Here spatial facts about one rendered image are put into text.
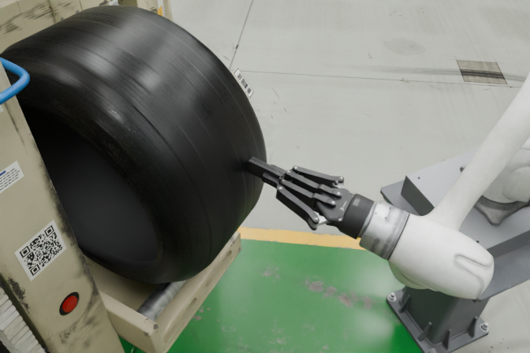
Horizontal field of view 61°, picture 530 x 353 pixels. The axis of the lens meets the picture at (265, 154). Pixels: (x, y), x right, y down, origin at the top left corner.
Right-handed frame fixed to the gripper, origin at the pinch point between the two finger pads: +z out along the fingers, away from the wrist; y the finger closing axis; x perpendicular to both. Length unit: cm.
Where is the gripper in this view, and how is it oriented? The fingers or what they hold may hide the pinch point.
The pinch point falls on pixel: (266, 172)
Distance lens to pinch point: 85.0
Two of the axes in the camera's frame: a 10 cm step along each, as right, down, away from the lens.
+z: -8.7, -4.2, 2.7
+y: -4.8, 5.7, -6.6
